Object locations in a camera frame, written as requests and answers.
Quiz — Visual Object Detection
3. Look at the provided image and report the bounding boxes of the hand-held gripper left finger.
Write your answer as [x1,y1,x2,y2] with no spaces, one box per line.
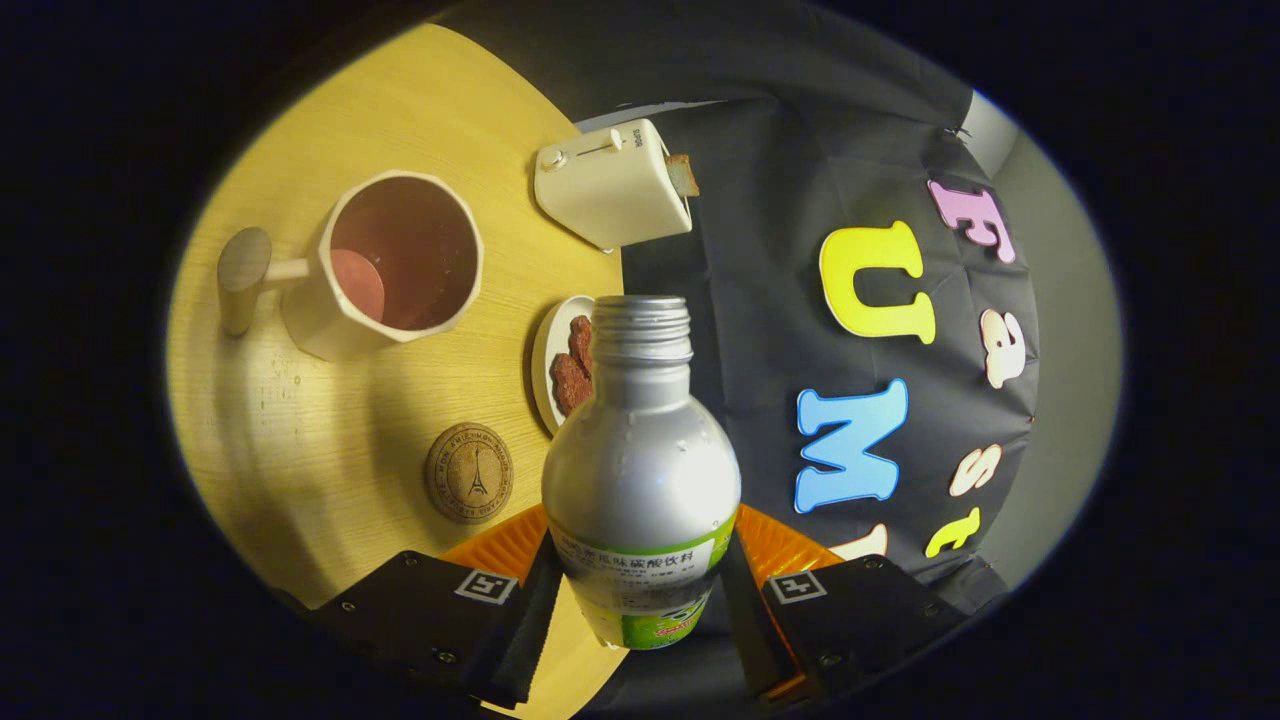
[300,503,566,711]

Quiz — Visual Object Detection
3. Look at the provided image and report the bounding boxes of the black backdrop cloth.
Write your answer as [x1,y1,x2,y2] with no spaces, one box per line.
[430,0,1043,716]

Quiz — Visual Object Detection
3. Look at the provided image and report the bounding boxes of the cream cup with wooden handle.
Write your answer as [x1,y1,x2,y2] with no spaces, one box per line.
[217,170,486,363]

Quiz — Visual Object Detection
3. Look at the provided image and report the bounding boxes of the wooden table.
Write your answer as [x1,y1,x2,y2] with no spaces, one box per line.
[165,22,626,720]

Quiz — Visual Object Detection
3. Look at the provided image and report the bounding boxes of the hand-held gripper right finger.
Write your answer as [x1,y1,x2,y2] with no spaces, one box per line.
[720,503,969,713]

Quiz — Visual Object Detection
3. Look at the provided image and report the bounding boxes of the cream toaster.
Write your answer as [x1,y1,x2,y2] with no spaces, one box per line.
[533,118,694,252]

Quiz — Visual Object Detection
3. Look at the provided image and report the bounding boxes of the white plate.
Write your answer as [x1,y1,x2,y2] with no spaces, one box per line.
[530,295,599,437]

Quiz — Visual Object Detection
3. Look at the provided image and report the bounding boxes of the round cork coaster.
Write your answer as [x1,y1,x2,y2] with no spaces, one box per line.
[424,422,515,525]

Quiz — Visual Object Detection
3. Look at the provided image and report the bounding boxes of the reddish brown meat slice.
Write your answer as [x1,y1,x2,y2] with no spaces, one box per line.
[567,315,597,377]
[549,352,594,418]

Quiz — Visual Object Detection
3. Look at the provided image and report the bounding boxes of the silver juice bottle green label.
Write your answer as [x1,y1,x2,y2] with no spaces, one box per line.
[541,295,743,652]

